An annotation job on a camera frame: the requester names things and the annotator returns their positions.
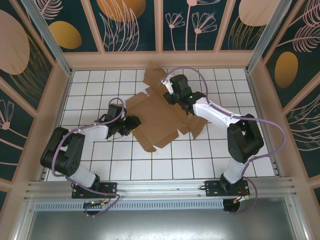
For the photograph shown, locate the brown cardboard box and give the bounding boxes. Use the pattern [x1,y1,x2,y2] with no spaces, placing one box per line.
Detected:
[124,60,208,153]

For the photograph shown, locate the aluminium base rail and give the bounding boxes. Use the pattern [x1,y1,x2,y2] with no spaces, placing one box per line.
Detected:
[23,176,300,201]

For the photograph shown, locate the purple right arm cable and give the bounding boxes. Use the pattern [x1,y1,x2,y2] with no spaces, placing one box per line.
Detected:
[164,66,287,216]

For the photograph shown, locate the grey metal sheet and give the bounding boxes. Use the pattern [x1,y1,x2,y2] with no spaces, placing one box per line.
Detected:
[14,196,310,240]

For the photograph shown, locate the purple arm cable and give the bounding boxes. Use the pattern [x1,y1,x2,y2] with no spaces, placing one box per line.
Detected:
[164,66,287,216]
[51,97,126,218]

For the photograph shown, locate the yellow connector with wires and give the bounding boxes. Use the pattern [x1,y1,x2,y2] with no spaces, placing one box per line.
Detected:
[232,194,251,204]
[83,199,108,209]

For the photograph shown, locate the aluminium table side rail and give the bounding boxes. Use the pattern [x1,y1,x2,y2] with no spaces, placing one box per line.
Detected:
[244,69,283,178]
[38,70,74,182]

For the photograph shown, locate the grey slotted cable duct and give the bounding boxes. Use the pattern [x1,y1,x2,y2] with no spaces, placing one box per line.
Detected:
[34,199,225,211]

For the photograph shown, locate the aluminium frame post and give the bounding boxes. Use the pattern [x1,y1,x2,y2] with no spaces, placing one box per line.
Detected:
[19,0,74,77]
[245,0,300,75]

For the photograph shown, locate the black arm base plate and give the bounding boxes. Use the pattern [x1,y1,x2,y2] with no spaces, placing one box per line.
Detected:
[204,180,251,198]
[71,181,118,200]

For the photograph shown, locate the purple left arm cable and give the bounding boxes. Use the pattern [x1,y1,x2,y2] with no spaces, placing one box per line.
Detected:
[51,97,126,218]

